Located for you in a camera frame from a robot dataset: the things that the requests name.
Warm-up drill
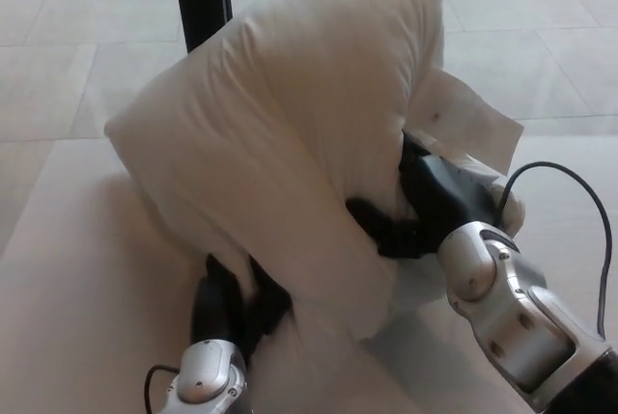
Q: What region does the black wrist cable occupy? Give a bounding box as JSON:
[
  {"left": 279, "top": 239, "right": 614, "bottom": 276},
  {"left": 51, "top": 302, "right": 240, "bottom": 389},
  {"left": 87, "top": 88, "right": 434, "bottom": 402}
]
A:
[
  {"left": 497, "top": 160, "right": 610, "bottom": 341},
  {"left": 144, "top": 364, "right": 183, "bottom": 414}
]

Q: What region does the white square pillow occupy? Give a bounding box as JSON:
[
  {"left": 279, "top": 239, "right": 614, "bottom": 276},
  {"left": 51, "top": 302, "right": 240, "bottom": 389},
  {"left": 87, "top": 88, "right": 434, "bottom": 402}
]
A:
[{"left": 103, "top": 0, "right": 526, "bottom": 344}]

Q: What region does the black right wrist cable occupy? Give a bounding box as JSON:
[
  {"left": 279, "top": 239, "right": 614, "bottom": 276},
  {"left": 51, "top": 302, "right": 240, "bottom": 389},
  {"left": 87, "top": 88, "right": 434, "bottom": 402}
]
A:
[{"left": 497, "top": 160, "right": 610, "bottom": 341}]

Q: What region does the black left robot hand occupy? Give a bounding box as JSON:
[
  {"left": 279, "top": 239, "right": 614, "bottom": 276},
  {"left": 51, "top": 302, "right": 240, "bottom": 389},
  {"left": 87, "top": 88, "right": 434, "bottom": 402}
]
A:
[{"left": 190, "top": 253, "right": 293, "bottom": 371}]

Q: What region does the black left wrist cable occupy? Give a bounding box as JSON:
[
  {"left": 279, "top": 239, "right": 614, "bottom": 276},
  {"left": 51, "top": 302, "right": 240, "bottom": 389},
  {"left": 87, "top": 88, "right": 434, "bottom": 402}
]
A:
[{"left": 144, "top": 364, "right": 183, "bottom": 414}]

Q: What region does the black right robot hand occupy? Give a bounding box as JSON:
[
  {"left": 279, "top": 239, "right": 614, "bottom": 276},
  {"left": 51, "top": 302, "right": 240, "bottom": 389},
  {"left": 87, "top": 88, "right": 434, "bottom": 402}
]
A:
[{"left": 345, "top": 128, "right": 514, "bottom": 261}]

